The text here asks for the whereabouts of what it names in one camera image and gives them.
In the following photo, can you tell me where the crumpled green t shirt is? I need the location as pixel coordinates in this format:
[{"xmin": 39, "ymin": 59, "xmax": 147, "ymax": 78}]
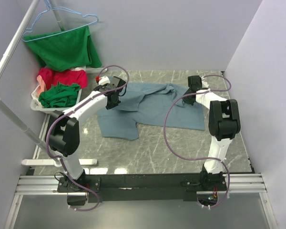
[{"xmin": 39, "ymin": 83, "xmax": 81, "ymax": 108}]

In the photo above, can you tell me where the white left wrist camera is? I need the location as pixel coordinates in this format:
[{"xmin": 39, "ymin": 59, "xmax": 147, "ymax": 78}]
[{"xmin": 95, "ymin": 75, "xmax": 111, "ymax": 85}]

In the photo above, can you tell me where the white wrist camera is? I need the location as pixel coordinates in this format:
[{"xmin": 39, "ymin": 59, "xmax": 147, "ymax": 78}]
[
  {"xmin": 95, "ymin": 75, "xmax": 111, "ymax": 85},
  {"xmin": 201, "ymin": 77, "xmax": 209, "ymax": 90}
]

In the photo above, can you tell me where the hanging green t shirt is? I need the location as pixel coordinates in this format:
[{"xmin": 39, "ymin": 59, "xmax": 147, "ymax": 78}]
[{"xmin": 23, "ymin": 26, "xmax": 102, "ymax": 72}]

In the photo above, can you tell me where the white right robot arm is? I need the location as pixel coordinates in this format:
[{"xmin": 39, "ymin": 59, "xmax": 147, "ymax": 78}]
[{"xmin": 183, "ymin": 75, "xmax": 241, "ymax": 174}]

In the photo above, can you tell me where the white plastic laundry basket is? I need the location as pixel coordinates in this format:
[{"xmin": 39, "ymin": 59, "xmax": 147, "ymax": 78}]
[{"xmin": 30, "ymin": 85, "xmax": 68, "ymax": 114}]

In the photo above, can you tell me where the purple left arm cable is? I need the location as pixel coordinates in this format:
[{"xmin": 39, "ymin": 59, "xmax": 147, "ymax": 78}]
[{"xmin": 45, "ymin": 64, "xmax": 130, "ymax": 212}]

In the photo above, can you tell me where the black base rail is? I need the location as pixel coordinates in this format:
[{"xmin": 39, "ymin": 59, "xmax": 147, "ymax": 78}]
[{"xmin": 14, "ymin": 173, "xmax": 267, "ymax": 207}]

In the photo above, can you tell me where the white clothes rack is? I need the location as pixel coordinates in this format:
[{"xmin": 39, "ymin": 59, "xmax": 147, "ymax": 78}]
[{"xmin": 0, "ymin": 0, "xmax": 108, "ymax": 167}]

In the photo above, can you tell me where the red t shirt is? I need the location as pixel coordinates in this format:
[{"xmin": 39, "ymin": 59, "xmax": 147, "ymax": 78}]
[{"xmin": 37, "ymin": 68, "xmax": 88, "ymax": 90}]

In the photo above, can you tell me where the pink garment in basket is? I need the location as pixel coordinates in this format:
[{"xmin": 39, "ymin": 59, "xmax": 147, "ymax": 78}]
[{"xmin": 37, "ymin": 75, "xmax": 47, "ymax": 95}]

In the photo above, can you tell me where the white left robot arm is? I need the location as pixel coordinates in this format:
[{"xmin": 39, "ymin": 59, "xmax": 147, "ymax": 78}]
[{"xmin": 46, "ymin": 76, "xmax": 127, "ymax": 192}]

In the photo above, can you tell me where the grey-blue polo shirt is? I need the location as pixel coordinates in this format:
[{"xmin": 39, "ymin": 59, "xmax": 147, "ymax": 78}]
[{"xmin": 97, "ymin": 83, "xmax": 205, "ymax": 140}]

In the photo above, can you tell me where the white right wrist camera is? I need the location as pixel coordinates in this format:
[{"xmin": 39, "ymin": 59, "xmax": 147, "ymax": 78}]
[{"xmin": 201, "ymin": 77, "xmax": 209, "ymax": 90}]

